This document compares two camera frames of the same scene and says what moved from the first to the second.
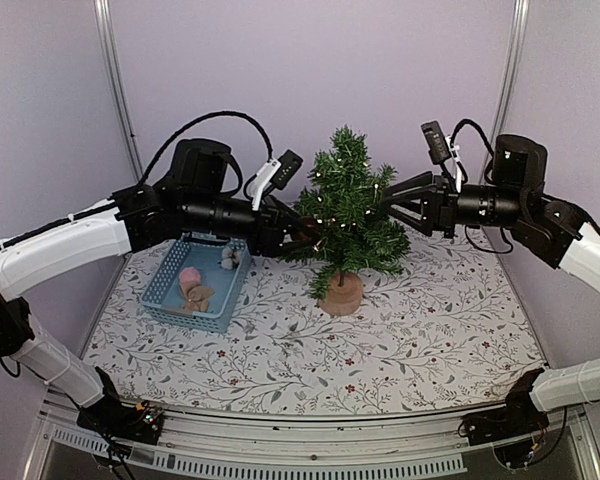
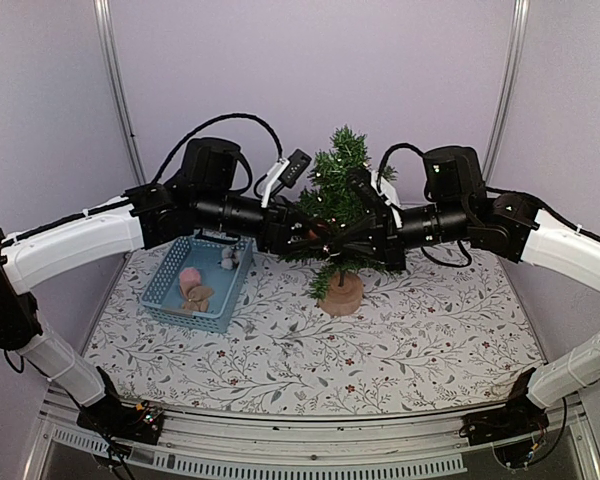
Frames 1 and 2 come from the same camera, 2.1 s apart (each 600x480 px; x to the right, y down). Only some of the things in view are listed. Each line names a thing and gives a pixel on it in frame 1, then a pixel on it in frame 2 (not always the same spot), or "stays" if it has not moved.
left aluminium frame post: x=102 y=8 stays
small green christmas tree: x=345 y=203 stays
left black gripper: x=268 y=236 stays
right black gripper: x=438 y=206 -> x=383 y=243
